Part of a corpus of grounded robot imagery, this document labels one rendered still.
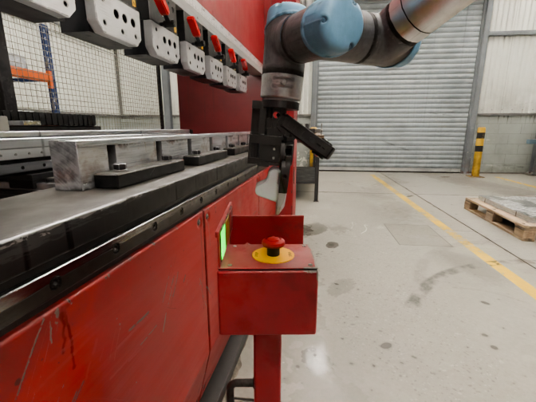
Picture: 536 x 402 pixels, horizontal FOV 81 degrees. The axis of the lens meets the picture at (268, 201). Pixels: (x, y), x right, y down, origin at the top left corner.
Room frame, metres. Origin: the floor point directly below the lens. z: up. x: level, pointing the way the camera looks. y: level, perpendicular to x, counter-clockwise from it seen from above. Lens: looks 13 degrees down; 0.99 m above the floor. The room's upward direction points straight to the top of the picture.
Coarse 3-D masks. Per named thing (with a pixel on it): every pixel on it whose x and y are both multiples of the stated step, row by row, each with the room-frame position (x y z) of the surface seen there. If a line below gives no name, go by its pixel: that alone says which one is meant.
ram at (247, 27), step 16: (176, 0) 1.01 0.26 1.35; (208, 0) 1.27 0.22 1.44; (224, 0) 1.46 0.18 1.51; (240, 0) 1.71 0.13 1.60; (256, 0) 2.06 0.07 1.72; (224, 16) 1.45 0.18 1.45; (240, 16) 1.70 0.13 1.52; (256, 16) 2.06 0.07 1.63; (240, 32) 1.70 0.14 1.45; (256, 32) 2.05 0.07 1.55; (256, 48) 2.05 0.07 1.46; (256, 64) 2.05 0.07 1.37
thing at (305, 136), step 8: (288, 120) 0.58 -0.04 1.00; (296, 120) 0.58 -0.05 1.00; (288, 128) 0.58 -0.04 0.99; (296, 128) 0.58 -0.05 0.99; (304, 128) 0.58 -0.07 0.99; (296, 136) 0.58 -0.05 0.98; (304, 136) 0.58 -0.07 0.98; (312, 136) 0.58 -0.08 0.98; (304, 144) 0.62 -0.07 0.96; (312, 144) 0.58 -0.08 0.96; (320, 144) 0.58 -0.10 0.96; (328, 144) 0.58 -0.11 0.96; (312, 152) 0.61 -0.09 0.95; (320, 152) 0.58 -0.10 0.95; (328, 152) 0.58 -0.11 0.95
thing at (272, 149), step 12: (252, 108) 0.60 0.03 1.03; (264, 108) 0.58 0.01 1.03; (276, 108) 0.59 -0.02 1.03; (288, 108) 0.58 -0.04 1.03; (252, 120) 0.60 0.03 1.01; (264, 120) 0.58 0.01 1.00; (276, 120) 0.59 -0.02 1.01; (252, 132) 0.59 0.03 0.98; (264, 132) 0.58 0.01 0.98; (276, 132) 0.59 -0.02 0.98; (288, 132) 0.59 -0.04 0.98; (252, 144) 0.58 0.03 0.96; (264, 144) 0.57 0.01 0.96; (276, 144) 0.57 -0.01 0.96; (288, 144) 0.56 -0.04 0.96; (252, 156) 0.58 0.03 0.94; (264, 156) 0.57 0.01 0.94; (276, 156) 0.57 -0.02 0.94
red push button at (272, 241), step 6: (264, 240) 0.50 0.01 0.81; (270, 240) 0.50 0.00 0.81; (276, 240) 0.50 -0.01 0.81; (282, 240) 0.50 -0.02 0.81; (264, 246) 0.49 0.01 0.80; (270, 246) 0.48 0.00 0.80; (276, 246) 0.48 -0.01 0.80; (282, 246) 0.49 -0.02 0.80; (270, 252) 0.49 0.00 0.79; (276, 252) 0.49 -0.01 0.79
